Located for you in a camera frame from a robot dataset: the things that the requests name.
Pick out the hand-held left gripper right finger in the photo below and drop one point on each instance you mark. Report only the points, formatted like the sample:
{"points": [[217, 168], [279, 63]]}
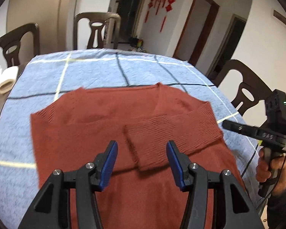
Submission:
{"points": [[174, 164]]}

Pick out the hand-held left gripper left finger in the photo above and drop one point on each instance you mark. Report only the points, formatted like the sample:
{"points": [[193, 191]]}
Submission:
{"points": [[108, 167]]}

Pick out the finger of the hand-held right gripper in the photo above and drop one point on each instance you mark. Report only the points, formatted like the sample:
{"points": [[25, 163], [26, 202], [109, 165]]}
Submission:
{"points": [[238, 127]]}

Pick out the rust red knit sweater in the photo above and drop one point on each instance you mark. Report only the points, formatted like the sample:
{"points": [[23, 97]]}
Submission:
{"points": [[97, 114]]}

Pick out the person's right forearm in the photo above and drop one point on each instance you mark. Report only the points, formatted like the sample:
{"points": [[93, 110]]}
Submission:
{"points": [[281, 210]]}

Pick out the person's right hand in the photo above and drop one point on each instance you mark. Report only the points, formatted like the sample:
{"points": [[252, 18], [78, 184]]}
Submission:
{"points": [[282, 171]]}

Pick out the dark brown dining chair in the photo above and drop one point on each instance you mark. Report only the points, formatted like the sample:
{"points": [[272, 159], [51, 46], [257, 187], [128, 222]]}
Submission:
{"points": [[97, 16], [26, 32], [257, 85]]}

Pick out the grey framed doorway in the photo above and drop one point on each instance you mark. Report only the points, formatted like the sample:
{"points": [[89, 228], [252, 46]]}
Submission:
{"points": [[231, 43]]}

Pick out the blue checked blanket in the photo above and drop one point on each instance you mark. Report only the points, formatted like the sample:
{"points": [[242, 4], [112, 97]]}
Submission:
{"points": [[97, 71]]}

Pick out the clutter on floor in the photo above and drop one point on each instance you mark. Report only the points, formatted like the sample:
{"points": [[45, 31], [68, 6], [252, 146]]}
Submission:
{"points": [[136, 43]]}

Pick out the white paper towel roll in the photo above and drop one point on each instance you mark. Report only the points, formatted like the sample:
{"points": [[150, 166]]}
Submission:
{"points": [[9, 76]]}

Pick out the dark glass doorway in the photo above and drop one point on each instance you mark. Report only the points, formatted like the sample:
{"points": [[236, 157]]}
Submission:
{"points": [[131, 9]]}

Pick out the wooden wall strip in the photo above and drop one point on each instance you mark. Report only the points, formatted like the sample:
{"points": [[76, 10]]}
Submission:
{"points": [[284, 20]]}

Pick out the brown wooden door frame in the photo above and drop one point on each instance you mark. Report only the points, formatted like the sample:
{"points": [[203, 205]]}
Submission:
{"points": [[213, 16]]}

